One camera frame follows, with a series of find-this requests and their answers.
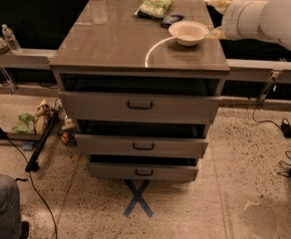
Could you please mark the tan covered gripper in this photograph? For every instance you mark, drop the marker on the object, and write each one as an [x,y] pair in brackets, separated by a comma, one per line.
[227,20]

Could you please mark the small water bottle on ledge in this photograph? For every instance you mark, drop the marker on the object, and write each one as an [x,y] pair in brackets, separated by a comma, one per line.
[11,40]

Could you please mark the green crumpled bag on floor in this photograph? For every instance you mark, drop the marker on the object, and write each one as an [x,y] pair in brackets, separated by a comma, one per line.
[26,124]

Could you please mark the clear water bottle on cabinet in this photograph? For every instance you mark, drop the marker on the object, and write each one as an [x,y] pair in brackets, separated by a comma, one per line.
[99,11]

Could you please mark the top grey drawer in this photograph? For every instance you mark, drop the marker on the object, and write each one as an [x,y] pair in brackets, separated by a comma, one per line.
[139,108]

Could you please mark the blue tape cross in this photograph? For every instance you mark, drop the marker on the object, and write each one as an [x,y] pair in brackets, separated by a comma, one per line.
[137,198]

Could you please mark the person's jeans leg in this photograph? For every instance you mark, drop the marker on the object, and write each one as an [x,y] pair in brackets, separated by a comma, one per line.
[10,215]

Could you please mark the bottom grey drawer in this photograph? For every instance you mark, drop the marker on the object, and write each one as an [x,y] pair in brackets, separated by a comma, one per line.
[142,171]

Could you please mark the green chip bag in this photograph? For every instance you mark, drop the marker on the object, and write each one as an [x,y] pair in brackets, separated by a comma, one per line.
[153,8]

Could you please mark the grey drawer cabinet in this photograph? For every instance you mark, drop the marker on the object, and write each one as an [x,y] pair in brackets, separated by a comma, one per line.
[134,55]

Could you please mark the black power adapter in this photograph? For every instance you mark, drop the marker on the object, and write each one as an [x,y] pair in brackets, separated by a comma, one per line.
[286,128]

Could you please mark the white paper bowl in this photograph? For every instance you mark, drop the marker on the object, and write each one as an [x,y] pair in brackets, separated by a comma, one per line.
[188,33]

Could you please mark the grey drawer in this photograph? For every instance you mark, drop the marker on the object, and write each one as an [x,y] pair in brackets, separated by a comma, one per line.
[139,108]
[142,171]
[141,146]

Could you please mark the middle grey drawer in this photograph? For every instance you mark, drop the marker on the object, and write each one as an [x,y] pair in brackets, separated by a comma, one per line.
[141,146]

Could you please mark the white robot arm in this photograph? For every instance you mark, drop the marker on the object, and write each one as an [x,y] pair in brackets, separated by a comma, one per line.
[267,21]

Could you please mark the small dark snack packet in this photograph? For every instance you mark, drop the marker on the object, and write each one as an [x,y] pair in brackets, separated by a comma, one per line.
[171,19]

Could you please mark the brown snack bag on floor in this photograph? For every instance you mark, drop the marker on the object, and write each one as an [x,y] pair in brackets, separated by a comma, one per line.
[43,114]

